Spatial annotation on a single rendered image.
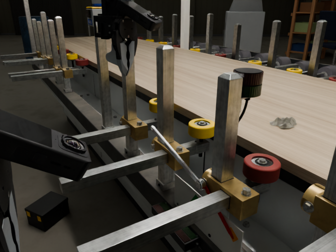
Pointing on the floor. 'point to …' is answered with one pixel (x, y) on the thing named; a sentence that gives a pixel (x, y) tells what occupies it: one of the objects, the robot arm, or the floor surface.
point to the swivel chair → (330, 34)
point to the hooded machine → (256, 14)
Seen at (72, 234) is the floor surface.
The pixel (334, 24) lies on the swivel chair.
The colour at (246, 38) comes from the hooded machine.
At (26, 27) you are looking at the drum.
